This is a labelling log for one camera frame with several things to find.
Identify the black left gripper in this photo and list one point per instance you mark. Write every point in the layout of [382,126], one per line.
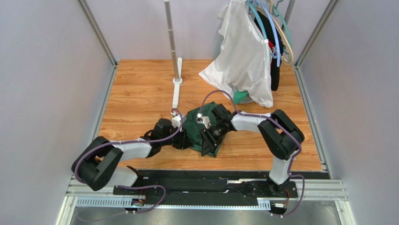
[184,142]

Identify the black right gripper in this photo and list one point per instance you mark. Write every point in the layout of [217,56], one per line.
[207,138]

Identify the dark green cloth napkin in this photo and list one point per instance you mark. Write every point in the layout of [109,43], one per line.
[193,128]

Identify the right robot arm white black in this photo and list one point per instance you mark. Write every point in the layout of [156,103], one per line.
[279,132]

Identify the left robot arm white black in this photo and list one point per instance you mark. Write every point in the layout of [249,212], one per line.
[97,165]

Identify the teal object under garment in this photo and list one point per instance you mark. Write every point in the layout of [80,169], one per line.
[241,97]

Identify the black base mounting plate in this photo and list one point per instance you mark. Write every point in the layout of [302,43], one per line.
[208,188]

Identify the white rack base foot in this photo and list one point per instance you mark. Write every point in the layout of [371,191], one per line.
[177,84]

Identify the white garment on rack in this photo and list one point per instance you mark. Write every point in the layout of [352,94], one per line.
[244,60]

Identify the beige wooden hanger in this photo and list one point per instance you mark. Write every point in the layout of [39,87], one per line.
[271,11]

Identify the teal plastic hanger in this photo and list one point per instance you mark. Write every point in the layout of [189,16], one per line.
[279,24]

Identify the silver rack pole left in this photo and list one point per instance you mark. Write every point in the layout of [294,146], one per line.
[172,41]

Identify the silver rack pole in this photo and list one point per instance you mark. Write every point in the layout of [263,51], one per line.
[172,41]
[289,10]

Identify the silver rack pole right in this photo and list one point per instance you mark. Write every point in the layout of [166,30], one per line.
[289,10]

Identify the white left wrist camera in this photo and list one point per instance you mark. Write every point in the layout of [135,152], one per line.
[178,118]

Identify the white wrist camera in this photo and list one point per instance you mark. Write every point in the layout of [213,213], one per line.
[178,118]
[201,119]

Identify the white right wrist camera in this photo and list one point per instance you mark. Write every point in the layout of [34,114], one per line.
[201,119]

